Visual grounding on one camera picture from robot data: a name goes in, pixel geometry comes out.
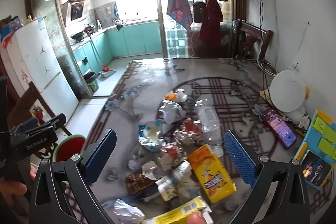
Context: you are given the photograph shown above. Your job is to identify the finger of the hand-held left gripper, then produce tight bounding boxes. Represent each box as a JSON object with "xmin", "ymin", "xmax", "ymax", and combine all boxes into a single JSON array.
[
  {"xmin": 39, "ymin": 113, "xmax": 67, "ymax": 130},
  {"xmin": 9, "ymin": 116, "xmax": 40, "ymax": 136}
]

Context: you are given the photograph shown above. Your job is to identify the black wok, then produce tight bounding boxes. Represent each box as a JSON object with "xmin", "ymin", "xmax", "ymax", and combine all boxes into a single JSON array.
[{"xmin": 70, "ymin": 31, "xmax": 87, "ymax": 42}]

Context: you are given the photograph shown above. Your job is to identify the white plate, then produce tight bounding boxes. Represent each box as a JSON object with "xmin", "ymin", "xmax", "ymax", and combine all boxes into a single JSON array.
[{"xmin": 270, "ymin": 70, "xmax": 311, "ymax": 113}]

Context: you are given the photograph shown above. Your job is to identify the person's left hand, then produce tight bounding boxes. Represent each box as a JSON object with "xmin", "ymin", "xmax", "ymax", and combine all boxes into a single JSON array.
[{"xmin": 0, "ymin": 168, "xmax": 38, "ymax": 211}]

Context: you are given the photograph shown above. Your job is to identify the white refrigerator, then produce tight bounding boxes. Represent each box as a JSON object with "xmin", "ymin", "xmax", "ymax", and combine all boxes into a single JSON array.
[{"xmin": 14, "ymin": 18, "xmax": 79, "ymax": 119}]

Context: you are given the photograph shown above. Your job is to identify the white blue wrapper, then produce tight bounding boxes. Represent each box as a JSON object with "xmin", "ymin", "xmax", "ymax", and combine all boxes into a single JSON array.
[{"xmin": 138, "ymin": 120, "xmax": 166, "ymax": 152}]

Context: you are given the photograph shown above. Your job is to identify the crumpled silver foil wad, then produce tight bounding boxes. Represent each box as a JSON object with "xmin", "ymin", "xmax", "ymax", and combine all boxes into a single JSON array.
[{"xmin": 159, "ymin": 99, "xmax": 186, "ymax": 124}]

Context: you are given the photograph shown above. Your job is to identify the black kitchen trash bin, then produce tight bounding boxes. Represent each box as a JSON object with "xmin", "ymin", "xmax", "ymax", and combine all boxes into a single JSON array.
[{"xmin": 83, "ymin": 72, "xmax": 100, "ymax": 93}]

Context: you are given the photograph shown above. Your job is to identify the orange snack wrapper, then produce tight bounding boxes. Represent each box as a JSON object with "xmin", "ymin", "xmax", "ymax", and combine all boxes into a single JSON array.
[{"xmin": 165, "ymin": 89, "xmax": 188, "ymax": 103}]

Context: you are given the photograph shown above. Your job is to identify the teal kitchen base cabinets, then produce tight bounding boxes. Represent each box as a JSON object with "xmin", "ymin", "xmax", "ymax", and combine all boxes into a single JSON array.
[{"xmin": 71, "ymin": 21, "xmax": 163, "ymax": 75}]

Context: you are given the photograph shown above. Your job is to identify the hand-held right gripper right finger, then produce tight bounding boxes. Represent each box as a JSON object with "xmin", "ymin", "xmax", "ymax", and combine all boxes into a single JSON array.
[{"xmin": 223, "ymin": 130, "xmax": 311, "ymax": 224}]

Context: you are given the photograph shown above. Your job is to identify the red bucket green rim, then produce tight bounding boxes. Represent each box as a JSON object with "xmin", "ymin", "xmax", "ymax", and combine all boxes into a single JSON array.
[{"xmin": 51, "ymin": 134, "xmax": 87, "ymax": 163}]

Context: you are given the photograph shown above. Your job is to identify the plain wooden chair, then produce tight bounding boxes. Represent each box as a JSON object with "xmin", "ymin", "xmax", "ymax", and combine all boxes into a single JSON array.
[{"xmin": 232, "ymin": 20, "xmax": 274, "ymax": 60}]

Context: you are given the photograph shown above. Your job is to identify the brown chocolate wrapper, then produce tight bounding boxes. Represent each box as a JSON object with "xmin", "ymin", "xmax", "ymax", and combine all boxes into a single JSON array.
[{"xmin": 125, "ymin": 169, "xmax": 158, "ymax": 195}]

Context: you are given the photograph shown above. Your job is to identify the small silver foil scrap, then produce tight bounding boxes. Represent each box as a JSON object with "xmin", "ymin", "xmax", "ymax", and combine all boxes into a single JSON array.
[{"xmin": 142, "ymin": 162, "xmax": 158, "ymax": 179}]

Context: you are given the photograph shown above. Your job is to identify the red hanging garment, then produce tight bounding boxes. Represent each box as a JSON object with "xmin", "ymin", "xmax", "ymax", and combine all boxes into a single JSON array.
[{"xmin": 199, "ymin": 0, "xmax": 223, "ymax": 46}]

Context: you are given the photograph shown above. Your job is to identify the steel range hood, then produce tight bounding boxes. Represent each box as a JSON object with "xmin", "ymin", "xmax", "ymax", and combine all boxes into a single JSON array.
[{"xmin": 63, "ymin": 0, "xmax": 91, "ymax": 28}]

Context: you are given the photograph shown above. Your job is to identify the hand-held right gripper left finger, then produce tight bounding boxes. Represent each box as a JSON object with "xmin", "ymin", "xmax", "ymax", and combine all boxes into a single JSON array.
[{"xmin": 28, "ymin": 128, "xmax": 117, "ymax": 224}]

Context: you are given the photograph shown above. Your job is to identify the black cable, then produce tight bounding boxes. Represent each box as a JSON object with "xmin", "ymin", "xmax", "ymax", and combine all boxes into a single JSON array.
[{"xmin": 258, "ymin": 0, "xmax": 271, "ymax": 90}]

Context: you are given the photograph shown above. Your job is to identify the black handbag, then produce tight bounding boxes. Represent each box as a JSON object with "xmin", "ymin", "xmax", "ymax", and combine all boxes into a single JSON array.
[{"xmin": 193, "ymin": 0, "xmax": 208, "ymax": 24}]

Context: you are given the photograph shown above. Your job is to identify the blue toy tablet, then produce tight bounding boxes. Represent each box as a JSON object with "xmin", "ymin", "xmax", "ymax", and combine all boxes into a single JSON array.
[{"xmin": 294, "ymin": 109, "xmax": 336, "ymax": 190}]

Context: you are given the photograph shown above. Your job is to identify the person's right hand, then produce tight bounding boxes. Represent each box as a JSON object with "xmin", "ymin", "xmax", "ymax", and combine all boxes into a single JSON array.
[{"xmin": 188, "ymin": 212, "xmax": 204, "ymax": 224}]

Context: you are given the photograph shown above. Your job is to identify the smartphone purple screen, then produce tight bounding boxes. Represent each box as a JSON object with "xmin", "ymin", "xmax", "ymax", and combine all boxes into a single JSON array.
[{"xmin": 261, "ymin": 108, "xmax": 298, "ymax": 149}]

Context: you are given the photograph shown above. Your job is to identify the crumpled red white wrapper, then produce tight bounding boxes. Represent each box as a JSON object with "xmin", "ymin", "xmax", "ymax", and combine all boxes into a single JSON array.
[{"xmin": 159, "ymin": 144, "xmax": 184, "ymax": 170}]

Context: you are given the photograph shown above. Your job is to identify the white cable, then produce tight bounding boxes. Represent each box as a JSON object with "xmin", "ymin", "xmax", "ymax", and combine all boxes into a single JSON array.
[{"xmin": 257, "ymin": 38, "xmax": 278, "ymax": 75}]

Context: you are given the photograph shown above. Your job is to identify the yellow snack box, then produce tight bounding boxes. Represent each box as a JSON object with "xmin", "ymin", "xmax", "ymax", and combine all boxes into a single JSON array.
[{"xmin": 188, "ymin": 144, "xmax": 237, "ymax": 204}]

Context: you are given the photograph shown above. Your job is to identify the clear plastic bottle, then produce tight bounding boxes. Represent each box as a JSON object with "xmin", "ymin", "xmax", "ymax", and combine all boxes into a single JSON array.
[{"xmin": 196, "ymin": 99, "xmax": 225, "ymax": 157}]

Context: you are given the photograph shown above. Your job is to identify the yellow flat packet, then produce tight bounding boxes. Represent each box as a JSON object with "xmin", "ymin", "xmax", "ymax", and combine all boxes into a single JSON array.
[{"xmin": 147, "ymin": 196, "xmax": 208, "ymax": 224}]

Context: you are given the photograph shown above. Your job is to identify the carved wooden chair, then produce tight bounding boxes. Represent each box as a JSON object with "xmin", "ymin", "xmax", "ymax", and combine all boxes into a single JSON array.
[{"xmin": 5, "ymin": 81, "xmax": 74, "ymax": 159}]

